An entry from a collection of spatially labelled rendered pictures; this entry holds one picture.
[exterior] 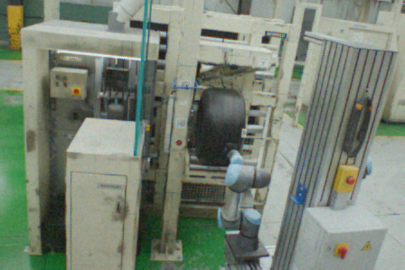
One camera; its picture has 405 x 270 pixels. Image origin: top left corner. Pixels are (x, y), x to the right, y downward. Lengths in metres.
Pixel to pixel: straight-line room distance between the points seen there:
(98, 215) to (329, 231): 1.27
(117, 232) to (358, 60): 1.61
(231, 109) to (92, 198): 1.12
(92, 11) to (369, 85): 10.45
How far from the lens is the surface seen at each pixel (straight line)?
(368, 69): 1.80
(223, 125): 2.60
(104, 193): 2.20
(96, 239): 2.38
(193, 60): 2.65
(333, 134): 1.81
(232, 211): 2.19
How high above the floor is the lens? 2.17
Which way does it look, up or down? 19 degrees down
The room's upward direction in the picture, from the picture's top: 8 degrees clockwise
